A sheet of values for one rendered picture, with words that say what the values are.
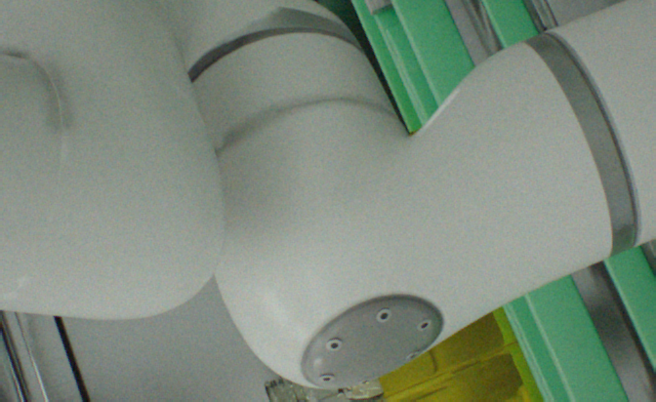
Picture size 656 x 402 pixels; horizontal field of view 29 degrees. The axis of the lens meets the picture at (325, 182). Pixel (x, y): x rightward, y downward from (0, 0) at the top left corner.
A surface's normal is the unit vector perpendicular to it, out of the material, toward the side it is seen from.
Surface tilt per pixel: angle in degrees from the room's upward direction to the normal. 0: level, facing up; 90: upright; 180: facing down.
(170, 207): 121
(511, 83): 88
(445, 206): 101
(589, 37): 90
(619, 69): 89
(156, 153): 129
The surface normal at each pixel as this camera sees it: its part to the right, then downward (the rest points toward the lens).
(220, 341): -0.04, -0.26
